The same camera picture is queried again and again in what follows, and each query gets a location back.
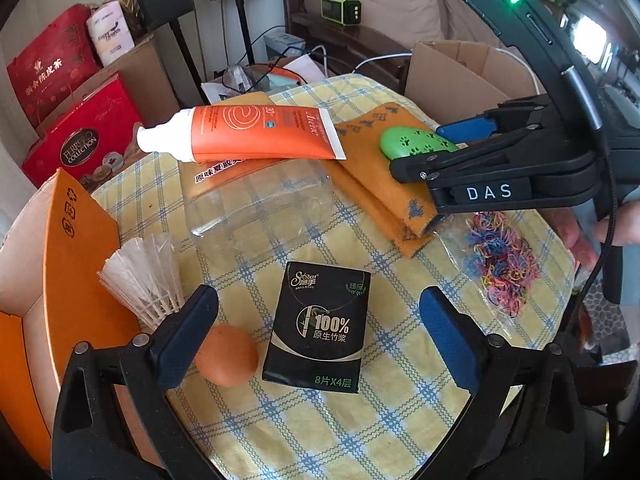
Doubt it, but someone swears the brown cardboard box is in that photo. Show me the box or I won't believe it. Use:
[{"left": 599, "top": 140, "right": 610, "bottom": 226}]
[{"left": 405, "top": 40, "right": 546, "bottom": 124}]

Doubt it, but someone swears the person's hand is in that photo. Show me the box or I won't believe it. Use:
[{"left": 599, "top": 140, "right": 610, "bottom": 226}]
[{"left": 538, "top": 202, "right": 639, "bottom": 270}]

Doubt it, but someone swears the bag of colourful rubber bands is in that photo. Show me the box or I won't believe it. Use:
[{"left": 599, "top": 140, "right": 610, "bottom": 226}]
[{"left": 433, "top": 210, "right": 544, "bottom": 334}]

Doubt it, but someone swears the black tissue pack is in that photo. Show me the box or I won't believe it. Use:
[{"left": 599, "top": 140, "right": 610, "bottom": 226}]
[{"left": 262, "top": 261, "right": 371, "bottom": 393}]

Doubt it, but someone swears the yellow checked tablecloth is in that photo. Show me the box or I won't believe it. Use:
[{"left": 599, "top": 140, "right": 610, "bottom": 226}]
[{"left": 96, "top": 75, "right": 574, "bottom": 479}]

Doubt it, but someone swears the large brown carton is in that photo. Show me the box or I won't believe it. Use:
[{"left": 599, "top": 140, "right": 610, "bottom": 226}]
[{"left": 36, "top": 34, "right": 179, "bottom": 136}]

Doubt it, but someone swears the box with cluttered gadgets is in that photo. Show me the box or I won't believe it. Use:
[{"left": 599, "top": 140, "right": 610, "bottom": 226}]
[{"left": 201, "top": 27, "right": 330, "bottom": 104}]

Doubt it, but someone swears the orange white lotion tube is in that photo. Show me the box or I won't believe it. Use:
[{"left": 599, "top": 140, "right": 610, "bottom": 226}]
[{"left": 136, "top": 104, "right": 346, "bottom": 162}]

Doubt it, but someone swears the dark red tea gift bag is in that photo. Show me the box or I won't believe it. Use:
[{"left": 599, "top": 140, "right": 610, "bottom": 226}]
[{"left": 6, "top": 3, "right": 102, "bottom": 128}]

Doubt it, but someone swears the orange patterned towel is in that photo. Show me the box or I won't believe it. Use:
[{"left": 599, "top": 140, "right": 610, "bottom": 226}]
[{"left": 322, "top": 102, "right": 437, "bottom": 258}]

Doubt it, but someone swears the orange cardboard box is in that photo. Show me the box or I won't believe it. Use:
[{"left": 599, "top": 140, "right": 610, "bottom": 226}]
[{"left": 1, "top": 170, "right": 140, "bottom": 470}]

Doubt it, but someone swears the white tissue roll pack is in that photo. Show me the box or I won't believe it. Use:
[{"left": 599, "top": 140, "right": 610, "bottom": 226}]
[{"left": 86, "top": 1, "right": 134, "bottom": 67}]

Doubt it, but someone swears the clear plastic jar yellow lid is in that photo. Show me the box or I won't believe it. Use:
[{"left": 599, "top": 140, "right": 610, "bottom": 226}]
[{"left": 178, "top": 98, "right": 333, "bottom": 270}]

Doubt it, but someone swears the green paw print case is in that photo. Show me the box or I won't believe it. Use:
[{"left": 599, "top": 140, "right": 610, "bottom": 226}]
[{"left": 380, "top": 126, "right": 458, "bottom": 160}]

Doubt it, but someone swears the green black radio clock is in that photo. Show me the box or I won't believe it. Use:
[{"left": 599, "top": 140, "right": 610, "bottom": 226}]
[{"left": 320, "top": 0, "right": 362, "bottom": 26}]

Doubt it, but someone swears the orange ball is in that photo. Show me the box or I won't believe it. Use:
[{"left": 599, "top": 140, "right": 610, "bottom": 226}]
[{"left": 194, "top": 324, "right": 258, "bottom": 388}]

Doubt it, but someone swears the red Ferrero gift bag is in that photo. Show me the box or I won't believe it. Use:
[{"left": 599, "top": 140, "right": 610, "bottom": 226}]
[{"left": 22, "top": 74, "right": 142, "bottom": 191}]

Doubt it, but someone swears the brown sofa with cushions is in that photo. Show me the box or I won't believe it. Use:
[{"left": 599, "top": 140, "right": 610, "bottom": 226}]
[{"left": 284, "top": 0, "right": 503, "bottom": 75}]

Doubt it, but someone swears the white feather shuttlecock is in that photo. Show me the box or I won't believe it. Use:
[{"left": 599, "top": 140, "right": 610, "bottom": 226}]
[{"left": 98, "top": 233, "right": 186, "bottom": 330}]

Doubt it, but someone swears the white charging cable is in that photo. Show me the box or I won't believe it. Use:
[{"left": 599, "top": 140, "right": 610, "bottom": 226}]
[{"left": 309, "top": 43, "right": 544, "bottom": 97}]

